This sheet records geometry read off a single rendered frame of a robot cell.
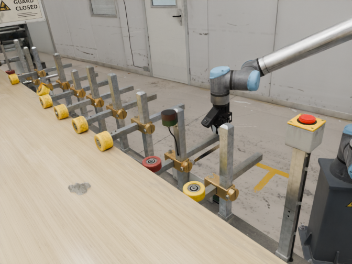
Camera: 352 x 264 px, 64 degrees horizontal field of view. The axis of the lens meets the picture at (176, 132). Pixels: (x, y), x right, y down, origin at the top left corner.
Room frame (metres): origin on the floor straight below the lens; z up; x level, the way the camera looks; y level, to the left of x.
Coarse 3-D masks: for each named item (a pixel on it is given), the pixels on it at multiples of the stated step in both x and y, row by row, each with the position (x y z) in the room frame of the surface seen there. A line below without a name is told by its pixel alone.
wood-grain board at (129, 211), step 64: (0, 128) 1.43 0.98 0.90; (64, 128) 1.37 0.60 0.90; (0, 192) 0.86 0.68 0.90; (64, 192) 0.83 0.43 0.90; (128, 192) 0.80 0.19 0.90; (0, 256) 0.56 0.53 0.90; (64, 256) 0.55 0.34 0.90; (128, 256) 0.53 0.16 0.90; (192, 256) 0.51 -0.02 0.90; (256, 256) 0.50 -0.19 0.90
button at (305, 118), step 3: (303, 114) 0.66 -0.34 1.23; (306, 114) 0.66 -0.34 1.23; (300, 117) 0.64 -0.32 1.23; (303, 117) 0.64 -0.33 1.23; (306, 117) 0.64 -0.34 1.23; (309, 117) 0.64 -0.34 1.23; (312, 117) 0.64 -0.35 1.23; (300, 120) 0.63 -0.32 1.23; (303, 120) 0.63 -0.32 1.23; (306, 120) 0.62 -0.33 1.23; (309, 120) 0.62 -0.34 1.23; (312, 120) 0.62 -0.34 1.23; (306, 123) 0.62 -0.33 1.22; (309, 123) 0.62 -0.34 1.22
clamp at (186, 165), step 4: (172, 152) 1.09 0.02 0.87; (164, 156) 1.08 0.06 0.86; (168, 156) 1.06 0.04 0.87; (172, 156) 1.06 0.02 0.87; (176, 160) 1.02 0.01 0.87; (184, 160) 1.02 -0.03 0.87; (188, 160) 1.03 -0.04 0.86; (176, 164) 1.02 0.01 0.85; (180, 164) 1.00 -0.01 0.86; (184, 164) 0.99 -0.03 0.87; (188, 164) 1.00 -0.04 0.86; (192, 164) 1.02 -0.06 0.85; (176, 168) 1.03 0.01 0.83; (180, 168) 0.99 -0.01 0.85; (184, 168) 0.99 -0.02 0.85; (188, 168) 1.00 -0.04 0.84
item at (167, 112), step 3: (162, 111) 1.01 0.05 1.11; (165, 111) 1.01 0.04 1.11; (168, 111) 1.01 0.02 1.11; (171, 111) 1.01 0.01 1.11; (174, 111) 1.01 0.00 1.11; (165, 114) 0.98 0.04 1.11; (168, 114) 0.98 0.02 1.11; (171, 114) 0.98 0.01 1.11; (165, 120) 0.98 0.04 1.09; (171, 120) 0.98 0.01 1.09; (177, 123) 1.01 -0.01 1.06; (174, 126) 1.02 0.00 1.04; (177, 126) 1.01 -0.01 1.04; (174, 138) 1.01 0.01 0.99; (177, 147) 1.01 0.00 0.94; (177, 150) 1.01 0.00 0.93; (177, 153) 1.01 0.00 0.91
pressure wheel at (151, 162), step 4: (152, 156) 1.02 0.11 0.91; (156, 156) 1.01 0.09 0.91; (144, 160) 0.99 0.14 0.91; (148, 160) 0.99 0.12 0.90; (152, 160) 0.98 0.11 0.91; (156, 160) 0.98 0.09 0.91; (160, 160) 0.98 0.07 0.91; (144, 164) 0.96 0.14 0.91; (148, 164) 0.95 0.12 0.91; (152, 164) 0.95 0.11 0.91; (156, 164) 0.95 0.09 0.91; (160, 164) 0.97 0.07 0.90; (148, 168) 0.94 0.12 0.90; (152, 168) 0.94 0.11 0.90; (156, 168) 0.95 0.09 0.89; (160, 168) 0.96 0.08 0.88
